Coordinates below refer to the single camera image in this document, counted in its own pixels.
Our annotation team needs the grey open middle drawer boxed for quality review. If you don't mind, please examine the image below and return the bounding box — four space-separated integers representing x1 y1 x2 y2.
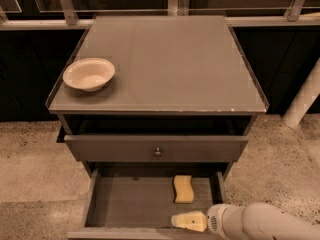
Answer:
67 166 227 240

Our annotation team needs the white diagonal support pole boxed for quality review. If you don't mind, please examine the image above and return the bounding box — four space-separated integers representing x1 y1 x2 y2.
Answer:
283 58 320 128

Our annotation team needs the round metal drawer knob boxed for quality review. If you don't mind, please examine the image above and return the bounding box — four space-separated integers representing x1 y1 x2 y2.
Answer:
154 147 162 157

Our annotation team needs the yellow wavy sponge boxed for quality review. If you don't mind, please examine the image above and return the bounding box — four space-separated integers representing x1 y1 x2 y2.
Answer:
173 175 194 204

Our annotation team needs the grey upper drawer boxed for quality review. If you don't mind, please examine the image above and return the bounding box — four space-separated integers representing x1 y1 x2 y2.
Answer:
64 135 248 162

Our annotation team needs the grey cabinet with glass top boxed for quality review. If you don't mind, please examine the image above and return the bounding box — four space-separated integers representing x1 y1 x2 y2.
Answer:
48 16 268 174

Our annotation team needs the white paper bowl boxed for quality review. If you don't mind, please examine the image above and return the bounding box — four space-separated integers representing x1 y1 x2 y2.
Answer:
63 58 115 92

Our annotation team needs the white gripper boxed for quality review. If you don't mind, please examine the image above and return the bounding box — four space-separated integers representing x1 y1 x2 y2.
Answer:
171 204 231 240

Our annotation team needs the metal window frame rail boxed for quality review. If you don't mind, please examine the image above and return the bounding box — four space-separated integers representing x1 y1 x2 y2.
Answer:
0 0 320 30

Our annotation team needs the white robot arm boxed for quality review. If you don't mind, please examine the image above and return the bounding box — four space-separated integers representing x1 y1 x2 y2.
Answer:
171 202 320 240

